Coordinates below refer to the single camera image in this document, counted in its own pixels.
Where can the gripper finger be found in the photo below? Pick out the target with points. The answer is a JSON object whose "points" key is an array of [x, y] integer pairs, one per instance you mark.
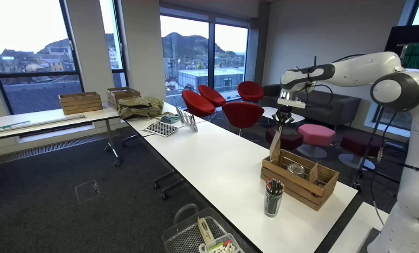
{"points": [[288, 120], [278, 121]]}

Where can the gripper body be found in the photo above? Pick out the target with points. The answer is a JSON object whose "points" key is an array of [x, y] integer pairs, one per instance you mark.
{"points": [[284, 110]]}

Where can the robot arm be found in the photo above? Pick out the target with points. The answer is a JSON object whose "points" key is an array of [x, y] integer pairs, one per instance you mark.
{"points": [[413, 182]]}

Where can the plastic box of chalks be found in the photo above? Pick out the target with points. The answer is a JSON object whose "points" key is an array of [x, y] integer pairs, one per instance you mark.
{"points": [[223, 246]]}

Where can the white coffee table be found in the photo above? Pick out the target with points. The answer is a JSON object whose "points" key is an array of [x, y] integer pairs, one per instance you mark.
{"points": [[270, 111]]}

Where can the dark maroon stool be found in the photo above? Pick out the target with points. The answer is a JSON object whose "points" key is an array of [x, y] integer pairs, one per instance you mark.
{"points": [[292, 137], [359, 144]]}

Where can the pink stool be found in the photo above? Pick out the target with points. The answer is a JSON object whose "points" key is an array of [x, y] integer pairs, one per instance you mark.
{"points": [[316, 135]]}

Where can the group of red chairs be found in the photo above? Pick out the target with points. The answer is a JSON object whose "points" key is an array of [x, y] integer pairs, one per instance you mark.
{"points": [[243, 114]]}

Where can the glass jar with lid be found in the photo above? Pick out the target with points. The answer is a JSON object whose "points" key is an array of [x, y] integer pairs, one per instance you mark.
{"points": [[296, 169]]}

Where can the grey sofa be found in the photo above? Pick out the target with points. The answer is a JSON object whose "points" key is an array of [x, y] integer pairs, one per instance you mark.
{"points": [[336, 107]]}

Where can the heap of pens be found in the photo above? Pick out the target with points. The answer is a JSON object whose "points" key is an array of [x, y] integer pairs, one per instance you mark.
{"points": [[274, 186]]}

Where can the wooden crate with open slats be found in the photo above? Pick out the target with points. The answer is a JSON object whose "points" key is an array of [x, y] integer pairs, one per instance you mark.
{"points": [[297, 191]]}

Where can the glass cup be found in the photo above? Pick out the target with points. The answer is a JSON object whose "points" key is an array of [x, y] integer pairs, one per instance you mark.
{"points": [[272, 205]]}

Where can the row of clear stands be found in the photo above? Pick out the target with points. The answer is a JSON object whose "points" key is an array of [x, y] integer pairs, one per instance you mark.
{"points": [[188, 119]]}

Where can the double window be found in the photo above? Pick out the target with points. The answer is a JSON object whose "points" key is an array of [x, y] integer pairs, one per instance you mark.
{"points": [[202, 59]]}

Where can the teal cloth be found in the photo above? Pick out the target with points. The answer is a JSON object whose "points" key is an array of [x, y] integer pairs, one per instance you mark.
{"points": [[169, 118]]}

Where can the checkerboard sheet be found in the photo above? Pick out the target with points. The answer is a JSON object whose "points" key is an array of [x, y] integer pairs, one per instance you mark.
{"points": [[162, 128]]}

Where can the wooden brush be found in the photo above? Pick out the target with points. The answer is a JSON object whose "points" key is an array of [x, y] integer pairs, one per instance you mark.
{"points": [[205, 230]]}

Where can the olive green backpack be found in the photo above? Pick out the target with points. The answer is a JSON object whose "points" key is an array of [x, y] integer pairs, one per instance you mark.
{"points": [[139, 107]]}

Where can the black screen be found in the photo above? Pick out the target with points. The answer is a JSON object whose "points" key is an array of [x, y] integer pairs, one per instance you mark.
{"points": [[406, 33]]}

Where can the wooden slat crate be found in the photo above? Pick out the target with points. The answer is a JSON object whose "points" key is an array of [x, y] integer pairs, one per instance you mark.
{"points": [[120, 94], [80, 103]]}

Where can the narrow window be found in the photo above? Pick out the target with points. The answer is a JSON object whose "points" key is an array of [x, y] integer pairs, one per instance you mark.
{"points": [[114, 45]]}

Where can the white table on wheels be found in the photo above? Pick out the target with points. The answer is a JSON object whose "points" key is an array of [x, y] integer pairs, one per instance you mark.
{"points": [[37, 121]]}

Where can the large window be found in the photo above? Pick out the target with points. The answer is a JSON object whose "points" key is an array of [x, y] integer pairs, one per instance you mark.
{"points": [[30, 52]]}

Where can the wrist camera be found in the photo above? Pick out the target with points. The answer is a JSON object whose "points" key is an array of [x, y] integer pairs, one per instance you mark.
{"points": [[291, 103]]}

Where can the long metal rail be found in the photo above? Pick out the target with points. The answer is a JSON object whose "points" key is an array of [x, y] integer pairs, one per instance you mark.
{"points": [[26, 123]]}

